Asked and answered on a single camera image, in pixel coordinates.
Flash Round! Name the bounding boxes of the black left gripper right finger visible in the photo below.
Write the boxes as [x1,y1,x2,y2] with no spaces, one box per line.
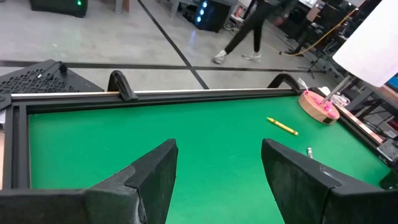
[261,138,398,224]

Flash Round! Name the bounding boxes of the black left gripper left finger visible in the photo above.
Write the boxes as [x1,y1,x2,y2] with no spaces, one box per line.
[0,138,180,224]

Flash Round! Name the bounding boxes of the yellow crayon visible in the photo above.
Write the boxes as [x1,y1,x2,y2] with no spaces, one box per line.
[266,116,299,137]

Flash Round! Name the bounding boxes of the round wooden lamp base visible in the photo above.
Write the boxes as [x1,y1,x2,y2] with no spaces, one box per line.
[298,90,341,126]

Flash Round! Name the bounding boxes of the clear plastic bag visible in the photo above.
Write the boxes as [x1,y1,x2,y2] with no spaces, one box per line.
[323,86,351,108]

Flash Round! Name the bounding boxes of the metal lamp pole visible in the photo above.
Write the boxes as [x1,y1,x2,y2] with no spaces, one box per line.
[322,74,356,105]

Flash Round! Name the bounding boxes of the white cylindrical lamp shade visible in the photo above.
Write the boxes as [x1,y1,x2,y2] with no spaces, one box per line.
[331,0,398,88]

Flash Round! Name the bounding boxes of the person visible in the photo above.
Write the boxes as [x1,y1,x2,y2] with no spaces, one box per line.
[211,0,299,65]

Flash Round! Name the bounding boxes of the black computer blue lights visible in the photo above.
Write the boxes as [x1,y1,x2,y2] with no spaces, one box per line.
[194,0,233,34]

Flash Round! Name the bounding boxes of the black device green light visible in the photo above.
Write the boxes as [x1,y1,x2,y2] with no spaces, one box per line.
[29,0,89,19]

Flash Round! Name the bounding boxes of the silver metal bracket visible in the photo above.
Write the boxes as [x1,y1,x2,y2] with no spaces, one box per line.
[376,138,398,166]

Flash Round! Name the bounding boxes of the black frame bracket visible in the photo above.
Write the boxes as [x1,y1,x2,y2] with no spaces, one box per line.
[266,73,302,95]
[107,70,139,102]

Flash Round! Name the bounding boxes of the yellow floor cable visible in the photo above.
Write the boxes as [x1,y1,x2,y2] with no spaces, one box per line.
[267,8,359,57]

